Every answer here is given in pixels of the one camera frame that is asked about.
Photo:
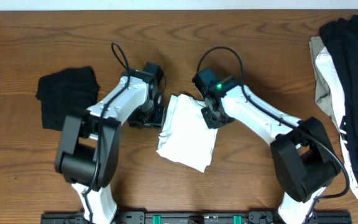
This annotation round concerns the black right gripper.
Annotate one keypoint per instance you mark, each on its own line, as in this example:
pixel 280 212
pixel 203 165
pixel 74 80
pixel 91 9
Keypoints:
pixel 210 122

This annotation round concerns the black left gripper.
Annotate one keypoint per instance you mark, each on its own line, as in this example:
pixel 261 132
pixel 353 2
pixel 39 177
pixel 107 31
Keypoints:
pixel 158 121

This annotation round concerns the white printed t-shirt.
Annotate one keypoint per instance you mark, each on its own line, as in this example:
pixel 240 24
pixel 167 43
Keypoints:
pixel 185 137

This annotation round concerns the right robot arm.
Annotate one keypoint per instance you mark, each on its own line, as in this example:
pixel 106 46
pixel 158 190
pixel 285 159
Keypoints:
pixel 304 160

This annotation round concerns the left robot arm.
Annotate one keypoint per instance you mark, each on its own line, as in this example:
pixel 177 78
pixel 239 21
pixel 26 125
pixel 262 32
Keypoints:
pixel 88 151

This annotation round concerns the black folded garment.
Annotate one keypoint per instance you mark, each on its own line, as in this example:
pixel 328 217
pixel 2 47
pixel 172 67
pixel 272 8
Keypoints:
pixel 64 91

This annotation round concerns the grey folded garment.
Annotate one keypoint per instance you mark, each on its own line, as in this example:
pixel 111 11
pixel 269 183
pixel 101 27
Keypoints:
pixel 322 93

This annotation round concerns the white garment in pile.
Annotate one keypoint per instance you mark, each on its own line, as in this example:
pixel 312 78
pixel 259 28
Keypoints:
pixel 326 66

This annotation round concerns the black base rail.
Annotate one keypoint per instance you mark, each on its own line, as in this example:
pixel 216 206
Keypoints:
pixel 254 217

